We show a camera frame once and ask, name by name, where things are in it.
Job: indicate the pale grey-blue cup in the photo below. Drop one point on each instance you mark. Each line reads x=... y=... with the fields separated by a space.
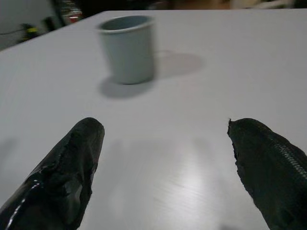
x=127 y=55

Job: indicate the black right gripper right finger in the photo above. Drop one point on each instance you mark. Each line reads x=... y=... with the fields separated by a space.
x=271 y=167

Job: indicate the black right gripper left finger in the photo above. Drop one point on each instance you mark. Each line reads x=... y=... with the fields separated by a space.
x=60 y=172

